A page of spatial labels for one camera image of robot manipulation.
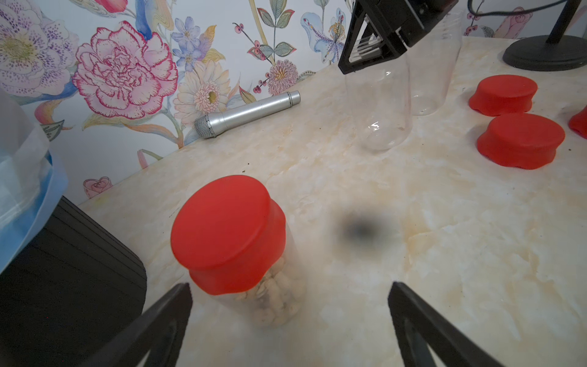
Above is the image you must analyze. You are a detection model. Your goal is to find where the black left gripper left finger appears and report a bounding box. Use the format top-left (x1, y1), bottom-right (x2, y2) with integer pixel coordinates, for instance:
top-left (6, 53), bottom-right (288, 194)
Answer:
top-left (81, 283), bottom-right (193, 366)

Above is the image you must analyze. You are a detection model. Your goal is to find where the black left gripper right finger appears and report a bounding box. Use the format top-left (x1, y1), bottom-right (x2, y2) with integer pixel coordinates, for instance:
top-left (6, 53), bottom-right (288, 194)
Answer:
top-left (388, 281), bottom-right (501, 366)

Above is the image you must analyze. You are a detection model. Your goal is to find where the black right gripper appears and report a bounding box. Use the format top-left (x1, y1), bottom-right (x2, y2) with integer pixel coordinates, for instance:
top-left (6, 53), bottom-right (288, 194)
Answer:
top-left (338, 0), bottom-right (458, 75)

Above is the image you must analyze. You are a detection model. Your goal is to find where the peanut jar red lid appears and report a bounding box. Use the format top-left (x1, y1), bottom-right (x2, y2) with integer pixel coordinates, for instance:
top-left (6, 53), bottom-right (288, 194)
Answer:
top-left (345, 57), bottom-right (412, 151)
top-left (170, 174), bottom-right (307, 327)
top-left (408, 10), bottom-right (464, 116)

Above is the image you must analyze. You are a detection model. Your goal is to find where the black bin with white liner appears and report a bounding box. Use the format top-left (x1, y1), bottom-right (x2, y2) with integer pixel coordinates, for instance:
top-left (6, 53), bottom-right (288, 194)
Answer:
top-left (1, 93), bottom-right (161, 366)

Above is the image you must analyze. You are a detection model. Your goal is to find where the silver microphone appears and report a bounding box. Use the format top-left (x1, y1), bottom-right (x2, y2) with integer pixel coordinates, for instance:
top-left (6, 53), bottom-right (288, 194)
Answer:
top-left (194, 91), bottom-right (301, 139)

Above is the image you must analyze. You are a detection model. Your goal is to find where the black microphone stand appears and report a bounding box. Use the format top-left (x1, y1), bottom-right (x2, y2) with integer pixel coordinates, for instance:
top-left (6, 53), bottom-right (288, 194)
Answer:
top-left (502, 0), bottom-right (586, 72)

